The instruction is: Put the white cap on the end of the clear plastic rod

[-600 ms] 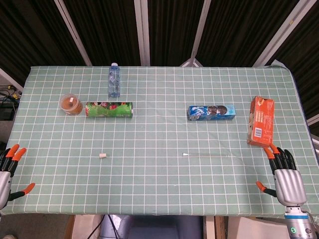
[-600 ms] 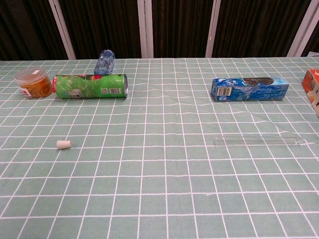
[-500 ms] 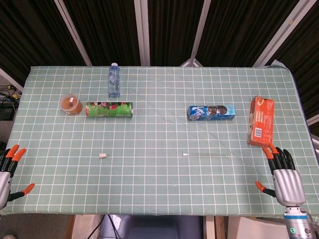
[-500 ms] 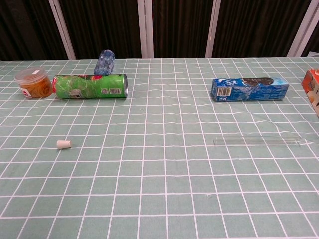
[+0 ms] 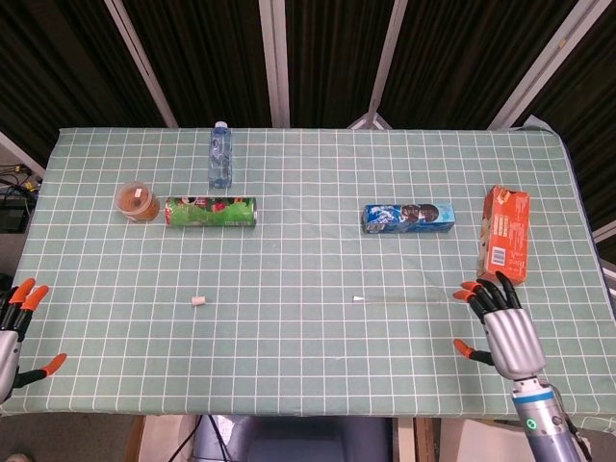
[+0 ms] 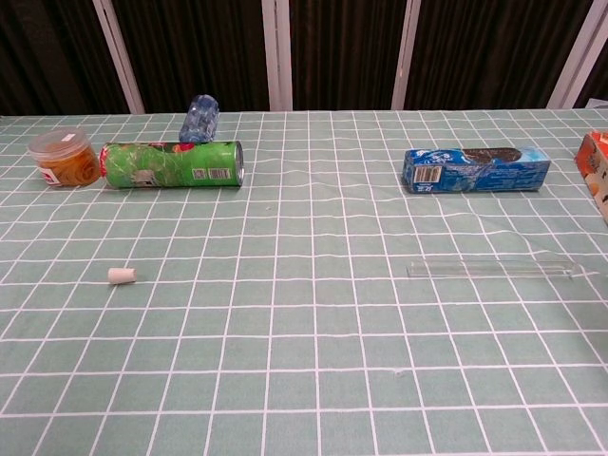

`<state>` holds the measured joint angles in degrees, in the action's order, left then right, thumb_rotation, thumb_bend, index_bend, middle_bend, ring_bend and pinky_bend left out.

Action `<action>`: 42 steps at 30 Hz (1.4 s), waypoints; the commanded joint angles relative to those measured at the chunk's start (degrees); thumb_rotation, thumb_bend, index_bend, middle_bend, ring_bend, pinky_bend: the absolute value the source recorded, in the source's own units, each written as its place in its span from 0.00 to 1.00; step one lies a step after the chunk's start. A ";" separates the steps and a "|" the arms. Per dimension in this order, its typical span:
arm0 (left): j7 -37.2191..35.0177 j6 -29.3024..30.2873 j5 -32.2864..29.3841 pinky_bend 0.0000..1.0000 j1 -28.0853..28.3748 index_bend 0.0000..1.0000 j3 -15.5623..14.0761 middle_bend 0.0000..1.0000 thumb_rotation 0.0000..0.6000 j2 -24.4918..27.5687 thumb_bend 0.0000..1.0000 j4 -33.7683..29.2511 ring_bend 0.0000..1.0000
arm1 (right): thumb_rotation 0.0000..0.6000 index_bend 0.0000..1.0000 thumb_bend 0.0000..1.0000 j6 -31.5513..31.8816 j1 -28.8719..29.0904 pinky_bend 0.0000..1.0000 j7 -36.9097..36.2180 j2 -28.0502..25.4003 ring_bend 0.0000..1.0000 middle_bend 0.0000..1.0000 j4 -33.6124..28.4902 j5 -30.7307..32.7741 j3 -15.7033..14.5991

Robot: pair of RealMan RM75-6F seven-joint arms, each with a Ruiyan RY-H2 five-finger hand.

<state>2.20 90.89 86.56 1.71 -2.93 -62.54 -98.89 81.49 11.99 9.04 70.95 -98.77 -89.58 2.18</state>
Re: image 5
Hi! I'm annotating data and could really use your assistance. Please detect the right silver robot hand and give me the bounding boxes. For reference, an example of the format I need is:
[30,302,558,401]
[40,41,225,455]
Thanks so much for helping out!
[451,270,547,384]

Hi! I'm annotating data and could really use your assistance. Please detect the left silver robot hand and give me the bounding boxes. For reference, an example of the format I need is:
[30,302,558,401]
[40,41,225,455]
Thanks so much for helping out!
[0,277,67,405]

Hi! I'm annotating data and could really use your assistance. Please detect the clear thin tube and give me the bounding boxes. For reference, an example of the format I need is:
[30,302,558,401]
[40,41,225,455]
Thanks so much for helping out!
[352,295,456,306]

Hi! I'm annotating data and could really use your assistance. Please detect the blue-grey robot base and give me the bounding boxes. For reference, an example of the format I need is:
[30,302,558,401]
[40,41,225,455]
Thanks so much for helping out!
[194,414,394,462]

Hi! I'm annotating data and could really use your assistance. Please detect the orange carton box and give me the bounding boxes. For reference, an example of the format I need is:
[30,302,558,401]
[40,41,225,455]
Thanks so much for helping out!
[475,185,531,287]

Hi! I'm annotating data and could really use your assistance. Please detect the brown wooden table leg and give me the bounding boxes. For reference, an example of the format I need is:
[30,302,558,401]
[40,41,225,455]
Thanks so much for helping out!
[126,415,146,462]
[413,417,437,462]

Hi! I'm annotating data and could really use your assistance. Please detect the blue cookie box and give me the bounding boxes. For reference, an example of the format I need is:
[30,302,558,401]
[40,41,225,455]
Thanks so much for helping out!
[362,202,457,235]

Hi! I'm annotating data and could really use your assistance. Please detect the clear jar of rubber bands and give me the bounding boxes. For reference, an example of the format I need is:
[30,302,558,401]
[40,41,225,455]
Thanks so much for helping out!
[114,180,161,223]

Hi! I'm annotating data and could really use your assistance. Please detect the green checkered tablecloth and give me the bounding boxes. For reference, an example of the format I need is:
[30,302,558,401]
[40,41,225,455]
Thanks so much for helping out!
[0,125,616,433]

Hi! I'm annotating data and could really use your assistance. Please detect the green chip can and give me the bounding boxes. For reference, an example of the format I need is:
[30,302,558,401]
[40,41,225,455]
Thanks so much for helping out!
[164,195,260,228]

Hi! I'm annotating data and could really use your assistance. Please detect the clear plastic water bottle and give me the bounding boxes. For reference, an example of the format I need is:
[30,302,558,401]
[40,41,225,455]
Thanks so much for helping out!
[207,120,234,190]

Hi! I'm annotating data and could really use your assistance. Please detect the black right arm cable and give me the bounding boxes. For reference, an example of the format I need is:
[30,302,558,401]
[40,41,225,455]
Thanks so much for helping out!
[555,384,597,462]

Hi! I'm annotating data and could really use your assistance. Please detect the black electronics box with cables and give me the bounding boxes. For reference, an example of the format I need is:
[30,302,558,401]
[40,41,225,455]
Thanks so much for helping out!
[0,161,42,233]

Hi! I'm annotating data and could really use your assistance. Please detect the black hanging cable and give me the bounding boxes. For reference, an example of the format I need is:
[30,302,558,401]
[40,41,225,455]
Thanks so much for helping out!
[171,416,204,461]

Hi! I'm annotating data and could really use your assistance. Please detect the white metal frame bar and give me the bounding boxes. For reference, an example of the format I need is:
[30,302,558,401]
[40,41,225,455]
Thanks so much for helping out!
[0,129,47,182]

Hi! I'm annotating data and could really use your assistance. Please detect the white metal frame post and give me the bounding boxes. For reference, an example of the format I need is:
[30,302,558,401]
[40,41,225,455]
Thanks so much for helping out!
[346,0,410,130]
[488,0,584,129]
[104,0,179,129]
[258,0,291,129]

